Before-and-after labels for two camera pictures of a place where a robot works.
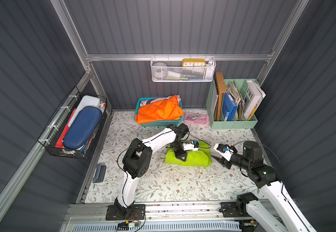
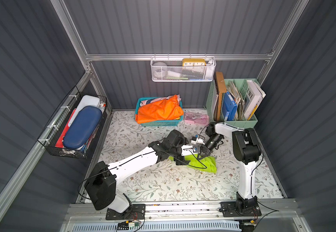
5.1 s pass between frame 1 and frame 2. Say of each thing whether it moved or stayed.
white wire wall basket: stayed
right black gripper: moved
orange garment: stayed
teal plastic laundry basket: stayed
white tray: stayed
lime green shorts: moved
